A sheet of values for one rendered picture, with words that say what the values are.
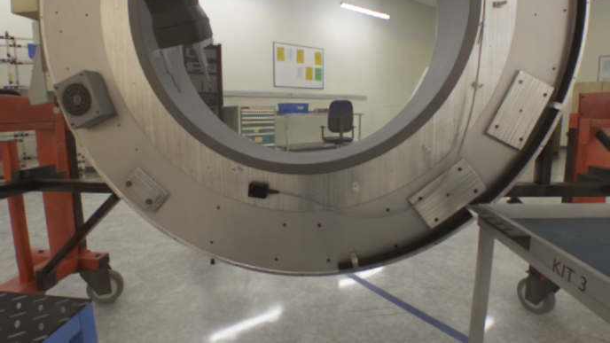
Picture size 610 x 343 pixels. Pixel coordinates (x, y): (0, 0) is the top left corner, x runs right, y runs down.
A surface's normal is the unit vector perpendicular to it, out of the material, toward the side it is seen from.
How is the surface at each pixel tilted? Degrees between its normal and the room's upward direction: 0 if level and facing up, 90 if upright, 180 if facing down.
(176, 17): 111
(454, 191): 90
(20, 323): 0
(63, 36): 90
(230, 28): 90
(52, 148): 90
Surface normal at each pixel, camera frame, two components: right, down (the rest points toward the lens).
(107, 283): 0.42, 0.11
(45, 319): 0.00, -0.99
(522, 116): -0.07, 0.12
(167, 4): -0.09, 0.63
